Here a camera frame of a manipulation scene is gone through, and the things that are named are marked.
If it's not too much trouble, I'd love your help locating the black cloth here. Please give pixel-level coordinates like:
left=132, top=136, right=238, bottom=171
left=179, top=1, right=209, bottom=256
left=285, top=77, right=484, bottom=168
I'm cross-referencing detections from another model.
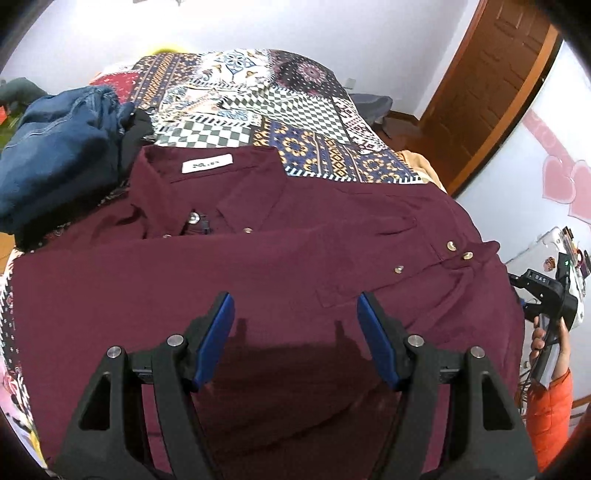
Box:
left=117, top=108, right=155, bottom=185

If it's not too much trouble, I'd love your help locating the maroon button shirt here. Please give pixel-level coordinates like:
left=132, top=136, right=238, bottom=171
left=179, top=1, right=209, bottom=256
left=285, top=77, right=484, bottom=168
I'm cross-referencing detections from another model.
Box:
left=11, top=147, right=527, bottom=480

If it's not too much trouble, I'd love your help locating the brown wooden door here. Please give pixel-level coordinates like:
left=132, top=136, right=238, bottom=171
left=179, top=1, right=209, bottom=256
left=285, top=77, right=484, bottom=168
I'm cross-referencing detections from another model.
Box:
left=418, top=0, right=561, bottom=195

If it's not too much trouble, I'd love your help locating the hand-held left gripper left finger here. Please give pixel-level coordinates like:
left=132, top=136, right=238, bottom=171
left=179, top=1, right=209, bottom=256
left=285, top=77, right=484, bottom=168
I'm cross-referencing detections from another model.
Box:
left=54, top=291, right=236, bottom=480

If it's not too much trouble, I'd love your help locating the patchwork printed blanket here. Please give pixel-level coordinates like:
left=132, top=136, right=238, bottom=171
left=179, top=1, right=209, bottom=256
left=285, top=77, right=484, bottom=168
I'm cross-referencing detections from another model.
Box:
left=0, top=47, right=426, bottom=467

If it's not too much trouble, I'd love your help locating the blue denim garment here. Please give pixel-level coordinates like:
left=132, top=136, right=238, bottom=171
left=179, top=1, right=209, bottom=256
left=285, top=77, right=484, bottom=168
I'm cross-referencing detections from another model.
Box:
left=0, top=85, right=137, bottom=236

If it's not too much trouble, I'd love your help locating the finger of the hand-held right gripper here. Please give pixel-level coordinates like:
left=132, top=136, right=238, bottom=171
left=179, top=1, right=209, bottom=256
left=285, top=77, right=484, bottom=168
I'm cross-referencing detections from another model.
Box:
left=508, top=272, right=532, bottom=311

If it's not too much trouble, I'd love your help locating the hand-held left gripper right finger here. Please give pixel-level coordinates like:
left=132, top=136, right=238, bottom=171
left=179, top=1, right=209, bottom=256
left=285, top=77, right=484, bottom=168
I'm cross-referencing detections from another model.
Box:
left=356, top=291, right=541, bottom=480

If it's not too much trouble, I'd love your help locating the dark grey cloth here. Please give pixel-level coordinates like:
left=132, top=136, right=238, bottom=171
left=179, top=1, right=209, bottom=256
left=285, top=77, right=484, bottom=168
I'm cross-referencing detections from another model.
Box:
left=348, top=92, right=393, bottom=126

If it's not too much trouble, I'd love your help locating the person's right hand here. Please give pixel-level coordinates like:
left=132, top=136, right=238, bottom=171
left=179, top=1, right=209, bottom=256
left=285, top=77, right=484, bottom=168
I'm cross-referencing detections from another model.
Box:
left=530, top=316, right=571, bottom=386

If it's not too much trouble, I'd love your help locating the grey cloth bundle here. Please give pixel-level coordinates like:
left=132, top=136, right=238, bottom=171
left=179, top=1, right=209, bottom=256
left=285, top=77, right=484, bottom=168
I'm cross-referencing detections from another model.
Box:
left=0, top=78, right=49, bottom=116

